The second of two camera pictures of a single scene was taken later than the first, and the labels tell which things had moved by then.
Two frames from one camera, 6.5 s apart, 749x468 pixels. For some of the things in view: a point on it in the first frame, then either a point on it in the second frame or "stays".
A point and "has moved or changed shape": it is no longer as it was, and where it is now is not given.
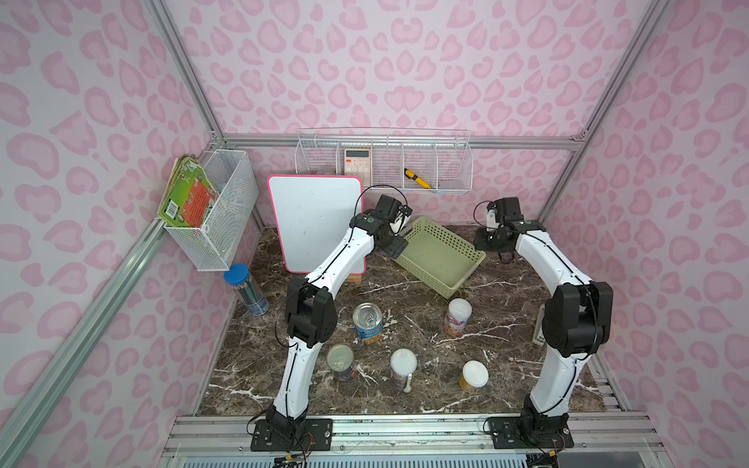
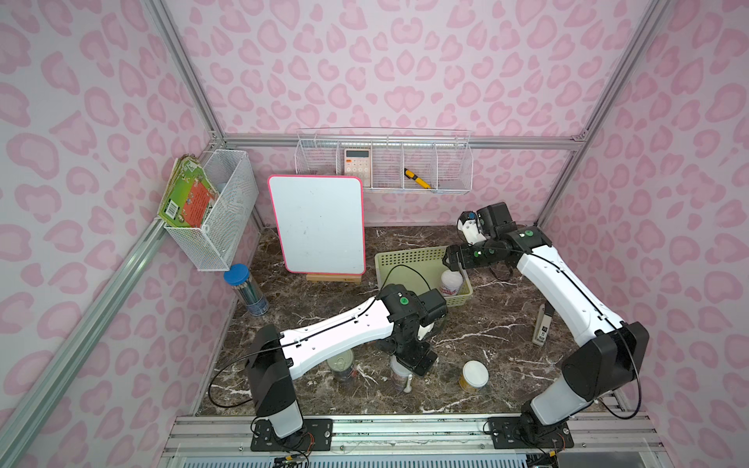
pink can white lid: (458, 313) → (451, 283)
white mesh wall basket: (215, 247) stays
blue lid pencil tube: (238, 276) stays
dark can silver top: (340, 358) stays
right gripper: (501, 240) → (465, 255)
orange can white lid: (474, 376) stays
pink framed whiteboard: (312, 214) stays
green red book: (188, 194) stays
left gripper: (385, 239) → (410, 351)
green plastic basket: (438, 256) has moved or changed shape
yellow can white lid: (403, 363) stays
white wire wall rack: (441, 158) stays
